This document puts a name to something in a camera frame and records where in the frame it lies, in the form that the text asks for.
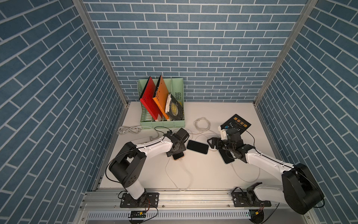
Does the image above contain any small black controller board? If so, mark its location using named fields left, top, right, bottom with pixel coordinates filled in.
left=129, top=211, right=146, bottom=219

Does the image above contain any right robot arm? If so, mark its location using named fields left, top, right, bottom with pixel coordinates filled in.
left=207, top=128, right=325, bottom=215

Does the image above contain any orange folder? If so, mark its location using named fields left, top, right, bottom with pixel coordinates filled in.
left=153, top=76, right=170, bottom=121

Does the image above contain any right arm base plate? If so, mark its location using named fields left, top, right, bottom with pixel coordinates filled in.
left=232, top=191, right=272, bottom=208

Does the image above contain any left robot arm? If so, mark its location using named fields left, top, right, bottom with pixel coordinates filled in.
left=107, top=128, right=189, bottom=200

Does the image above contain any white charging cable phone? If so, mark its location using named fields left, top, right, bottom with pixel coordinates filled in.
left=230, top=162, right=261, bottom=183
left=164, top=156, right=194, bottom=192

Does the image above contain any phone with blue case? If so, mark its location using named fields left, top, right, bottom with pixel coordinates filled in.
left=219, top=149, right=235, bottom=164

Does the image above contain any grey power strip cord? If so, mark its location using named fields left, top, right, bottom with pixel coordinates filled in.
left=117, top=125, right=160, bottom=139

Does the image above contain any red folder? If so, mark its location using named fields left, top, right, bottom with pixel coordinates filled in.
left=139, top=77, right=163, bottom=121

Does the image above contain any phone with orange case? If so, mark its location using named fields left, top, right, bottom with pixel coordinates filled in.
left=172, top=152, right=184, bottom=161

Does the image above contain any black book on table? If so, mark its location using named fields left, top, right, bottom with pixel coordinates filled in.
left=219, top=114, right=251, bottom=134

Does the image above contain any black book in organizer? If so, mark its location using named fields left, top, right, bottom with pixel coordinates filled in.
left=165, top=93, right=184, bottom=120

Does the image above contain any mint green file organizer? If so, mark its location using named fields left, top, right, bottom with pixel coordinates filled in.
left=138, top=78, right=185, bottom=128

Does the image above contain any aluminium front rail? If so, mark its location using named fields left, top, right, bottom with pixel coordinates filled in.
left=79, top=189, right=308, bottom=213

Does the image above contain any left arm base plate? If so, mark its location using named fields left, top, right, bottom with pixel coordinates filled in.
left=120, top=192, right=159, bottom=208

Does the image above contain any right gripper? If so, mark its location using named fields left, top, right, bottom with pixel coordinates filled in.
left=206, top=136, right=234, bottom=153

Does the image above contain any phone with mint case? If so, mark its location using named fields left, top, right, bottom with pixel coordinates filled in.
left=186, top=140, right=209, bottom=155

